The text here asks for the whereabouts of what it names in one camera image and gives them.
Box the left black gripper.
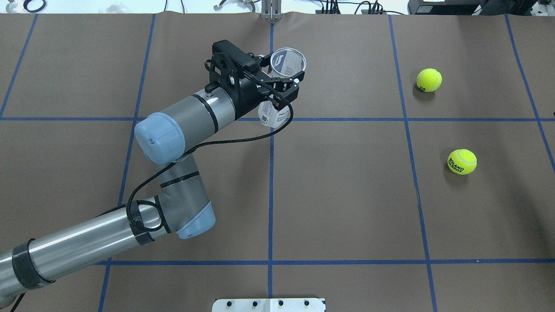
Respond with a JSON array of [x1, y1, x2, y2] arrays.
[[232, 70, 305, 118]]

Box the yellow tennis ball Wilson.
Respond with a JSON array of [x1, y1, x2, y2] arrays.
[[416, 68, 443, 92]]

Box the yellow tennis ball Roland Garros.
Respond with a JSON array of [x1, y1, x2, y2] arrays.
[[447, 149, 477, 175]]

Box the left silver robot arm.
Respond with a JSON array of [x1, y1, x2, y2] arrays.
[[1, 68, 305, 309]]

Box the black box with label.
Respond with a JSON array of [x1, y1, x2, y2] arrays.
[[407, 0, 480, 16]]

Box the aluminium frame post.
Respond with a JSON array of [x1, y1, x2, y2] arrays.
[[260, 0, 283, 22]]

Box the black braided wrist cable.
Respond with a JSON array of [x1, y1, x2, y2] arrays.
[[126, 78, 294, 232]]

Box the white pedestal column base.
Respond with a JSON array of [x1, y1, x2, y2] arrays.
[[212, 298, 327, 312]]

